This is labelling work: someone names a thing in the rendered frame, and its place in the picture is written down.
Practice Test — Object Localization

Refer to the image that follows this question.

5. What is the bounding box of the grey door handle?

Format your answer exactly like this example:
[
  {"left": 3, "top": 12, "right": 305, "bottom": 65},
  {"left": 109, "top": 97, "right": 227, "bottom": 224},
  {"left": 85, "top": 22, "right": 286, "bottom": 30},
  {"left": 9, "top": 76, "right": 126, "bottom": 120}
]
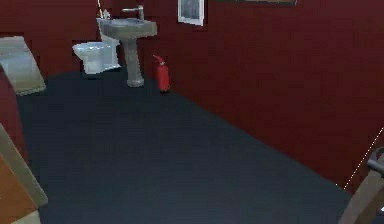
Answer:
[{"left": 366, "top": 147, "right": 384, "bottom": 176}]

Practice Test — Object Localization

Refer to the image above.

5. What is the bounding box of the grey sink faucet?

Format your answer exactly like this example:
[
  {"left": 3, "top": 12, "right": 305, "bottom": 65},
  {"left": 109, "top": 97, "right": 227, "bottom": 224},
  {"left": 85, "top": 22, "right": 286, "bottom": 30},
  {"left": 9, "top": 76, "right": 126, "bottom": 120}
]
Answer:
[{"left": 121, "top": 4, "right": 145, "bottom": 21}]

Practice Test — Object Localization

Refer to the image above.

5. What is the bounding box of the grey pedestal sink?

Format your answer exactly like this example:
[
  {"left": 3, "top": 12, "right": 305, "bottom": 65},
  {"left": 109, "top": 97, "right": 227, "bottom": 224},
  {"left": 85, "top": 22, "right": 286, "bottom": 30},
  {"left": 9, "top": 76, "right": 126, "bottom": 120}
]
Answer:
[{"left": 96, "top": 17, "right": 158, "bottom": 88}]

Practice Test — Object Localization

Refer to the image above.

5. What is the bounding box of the red fire extinguisher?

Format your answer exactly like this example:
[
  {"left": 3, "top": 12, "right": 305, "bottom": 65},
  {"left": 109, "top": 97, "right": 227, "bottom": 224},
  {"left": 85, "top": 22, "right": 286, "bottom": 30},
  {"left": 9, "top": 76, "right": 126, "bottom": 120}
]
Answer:
[{"left": 152, "top": 54, "right": 171, "bottom": 93}]

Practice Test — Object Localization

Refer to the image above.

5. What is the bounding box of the white toilet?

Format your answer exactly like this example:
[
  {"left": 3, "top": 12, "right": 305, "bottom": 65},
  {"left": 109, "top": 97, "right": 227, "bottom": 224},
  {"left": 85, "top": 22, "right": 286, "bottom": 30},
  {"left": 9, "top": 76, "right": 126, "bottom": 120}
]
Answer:
[{"left": 72, "top": 34, "right": 122, "bottom": 75}]

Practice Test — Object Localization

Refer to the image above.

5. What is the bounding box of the white framed wall picture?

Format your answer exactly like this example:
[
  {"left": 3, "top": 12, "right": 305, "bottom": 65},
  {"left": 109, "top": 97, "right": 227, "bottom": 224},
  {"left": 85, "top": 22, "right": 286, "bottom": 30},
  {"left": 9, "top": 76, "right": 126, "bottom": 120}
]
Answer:
[{"left": 177, "top": 0, "right": 205, "bottom": 27}]

